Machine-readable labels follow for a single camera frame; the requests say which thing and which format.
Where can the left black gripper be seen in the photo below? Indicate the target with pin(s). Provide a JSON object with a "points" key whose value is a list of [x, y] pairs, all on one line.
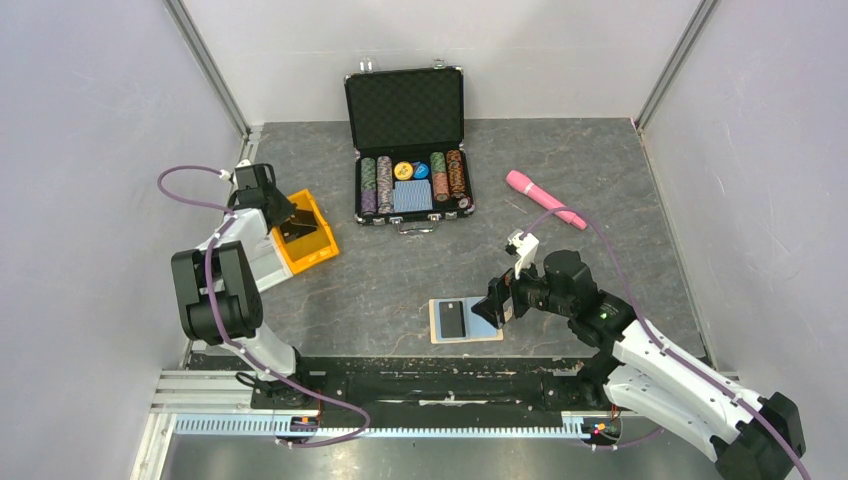
{"points": [[287, 208]]}

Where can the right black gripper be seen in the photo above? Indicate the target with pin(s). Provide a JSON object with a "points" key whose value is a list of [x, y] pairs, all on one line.
{"points": [[498, 289]]}

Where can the black vip card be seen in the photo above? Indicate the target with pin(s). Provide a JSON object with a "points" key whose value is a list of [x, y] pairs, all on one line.
{"points": [[302, 216], [292, 231], [451, 320]]}

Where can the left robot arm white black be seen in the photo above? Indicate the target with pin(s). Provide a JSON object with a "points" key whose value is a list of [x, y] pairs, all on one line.
{"points": [[218, 283]]}

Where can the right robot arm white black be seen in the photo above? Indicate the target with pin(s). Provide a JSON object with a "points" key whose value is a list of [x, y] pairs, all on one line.
{"points": [[744, 434]]}

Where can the black VIP card in bin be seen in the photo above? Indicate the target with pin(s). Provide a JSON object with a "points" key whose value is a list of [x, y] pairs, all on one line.
{"points": [[292, 231]]}

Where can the blue playing card deck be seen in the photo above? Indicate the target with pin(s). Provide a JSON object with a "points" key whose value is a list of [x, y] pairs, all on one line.
{"points": [[412, 196]]}

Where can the yellow plastic bin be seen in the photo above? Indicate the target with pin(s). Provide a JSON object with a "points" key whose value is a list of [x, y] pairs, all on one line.
{"points": [[313, 249]]}

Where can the white plastic bin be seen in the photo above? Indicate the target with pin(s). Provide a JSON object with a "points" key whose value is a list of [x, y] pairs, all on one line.
{"points": [[267, 264]]}

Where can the green purple chip stack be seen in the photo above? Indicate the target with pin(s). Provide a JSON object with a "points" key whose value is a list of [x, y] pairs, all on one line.
{"points": [[368, 188]]}

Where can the blue tan chip stack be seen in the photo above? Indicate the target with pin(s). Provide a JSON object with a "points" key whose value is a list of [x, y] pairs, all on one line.
{"points": [[384, 183]]}

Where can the yellow dealer button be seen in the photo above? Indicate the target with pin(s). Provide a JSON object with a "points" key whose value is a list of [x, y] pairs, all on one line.
{"points": [[404, 171]]}

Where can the pink cylindrical tool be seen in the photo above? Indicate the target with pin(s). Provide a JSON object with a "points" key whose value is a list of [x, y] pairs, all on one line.
{"points": [[524, 185]]}

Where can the green red chip stack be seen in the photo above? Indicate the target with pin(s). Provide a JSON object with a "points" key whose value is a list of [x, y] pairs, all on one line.
{"points": [[441, 189]]}

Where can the black poker chip case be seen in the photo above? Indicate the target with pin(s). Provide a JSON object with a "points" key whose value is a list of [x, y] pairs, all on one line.
{"points": [[407, 115]]}

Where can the blue dealer button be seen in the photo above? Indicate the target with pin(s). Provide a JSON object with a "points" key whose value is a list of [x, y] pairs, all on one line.
{"points": [[421, 171]]}

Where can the orange brown chip stack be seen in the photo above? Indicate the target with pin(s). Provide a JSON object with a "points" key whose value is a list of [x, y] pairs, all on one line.
{"points": [[458, 189]]}

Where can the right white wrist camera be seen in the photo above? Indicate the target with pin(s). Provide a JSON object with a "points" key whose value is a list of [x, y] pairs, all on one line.
{"points": [[522, 246]]}

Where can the left aluminium frame post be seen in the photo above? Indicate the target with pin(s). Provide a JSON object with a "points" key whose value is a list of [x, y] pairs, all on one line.
{"points": [[203, 57]]}

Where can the aluminium frame post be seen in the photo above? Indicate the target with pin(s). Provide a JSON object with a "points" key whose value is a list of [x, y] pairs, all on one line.
{"points": [[203, 57], [691, 33]]}

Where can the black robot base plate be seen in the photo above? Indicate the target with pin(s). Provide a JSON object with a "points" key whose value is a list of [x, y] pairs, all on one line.
{"points": [[423, 392]]}

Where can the white toothed cable rail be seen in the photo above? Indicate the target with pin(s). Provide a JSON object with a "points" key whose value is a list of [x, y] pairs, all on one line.
{"points": [[285, 427]]}

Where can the right aluminium frame post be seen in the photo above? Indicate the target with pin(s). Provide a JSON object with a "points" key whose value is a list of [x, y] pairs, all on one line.
{"points": [[691, 33]]}

